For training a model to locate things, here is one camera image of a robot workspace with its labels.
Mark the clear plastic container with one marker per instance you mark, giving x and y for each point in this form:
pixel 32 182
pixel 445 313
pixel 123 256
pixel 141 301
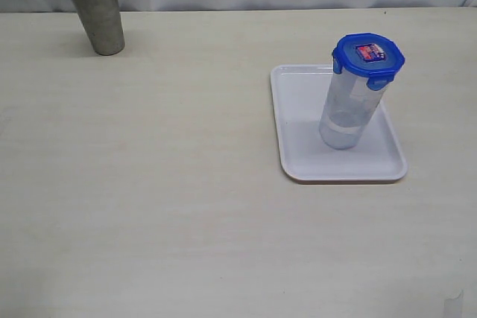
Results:
pixel 349 106

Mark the blue plastic lid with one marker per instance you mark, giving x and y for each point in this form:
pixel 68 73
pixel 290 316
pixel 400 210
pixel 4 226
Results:
pixel 370 56

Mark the stainless steel cup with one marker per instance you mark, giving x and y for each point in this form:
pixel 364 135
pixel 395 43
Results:
pixel 101 19

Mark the white rectangular tray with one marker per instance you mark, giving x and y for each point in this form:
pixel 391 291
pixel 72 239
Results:
pixel 298 95

